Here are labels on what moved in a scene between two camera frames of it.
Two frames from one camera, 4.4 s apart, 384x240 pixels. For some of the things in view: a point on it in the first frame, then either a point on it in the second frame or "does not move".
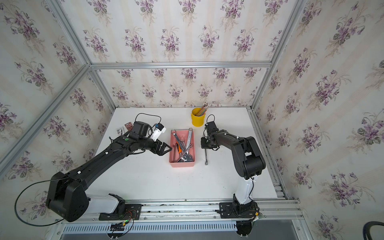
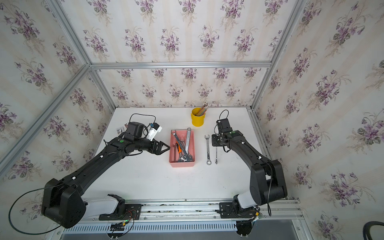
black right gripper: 203,144 to 214,143
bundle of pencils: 204,108 does not move
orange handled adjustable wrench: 178,147 does not move
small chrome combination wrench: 190,145 to 216,162
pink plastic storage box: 182,148 does not move
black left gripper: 160,151 does not move
